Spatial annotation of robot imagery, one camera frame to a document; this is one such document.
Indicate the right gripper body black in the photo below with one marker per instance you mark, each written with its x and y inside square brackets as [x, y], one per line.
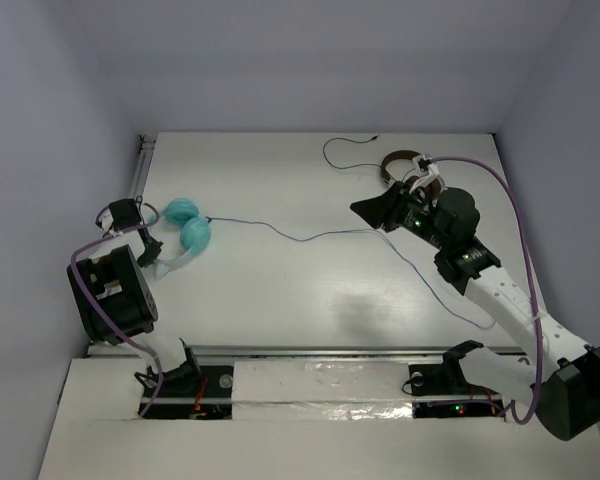
[412, 216]

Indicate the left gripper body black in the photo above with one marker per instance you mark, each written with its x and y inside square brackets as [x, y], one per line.
[147, 245]

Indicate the teal cat-ear headphones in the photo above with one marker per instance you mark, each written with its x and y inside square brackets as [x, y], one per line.
[195, 232]

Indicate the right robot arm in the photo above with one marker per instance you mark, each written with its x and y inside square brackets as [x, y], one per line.
[560, 384]

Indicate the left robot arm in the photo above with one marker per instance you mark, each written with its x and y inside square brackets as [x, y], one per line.
[117, 308]

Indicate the brown silver headphones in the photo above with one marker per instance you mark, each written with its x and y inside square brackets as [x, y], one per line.
[395, 165]

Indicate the white foam board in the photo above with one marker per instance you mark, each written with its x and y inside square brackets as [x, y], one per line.
[97, 435]

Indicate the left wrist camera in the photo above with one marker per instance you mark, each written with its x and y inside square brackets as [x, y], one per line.
[119, 216]

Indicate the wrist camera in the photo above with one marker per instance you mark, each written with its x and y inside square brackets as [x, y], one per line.
[119, 216]
[425, 177]

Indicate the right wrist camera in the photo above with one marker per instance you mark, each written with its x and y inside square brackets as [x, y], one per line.
[425, 177]

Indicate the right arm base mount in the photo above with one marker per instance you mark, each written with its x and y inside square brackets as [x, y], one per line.
[439, 394]

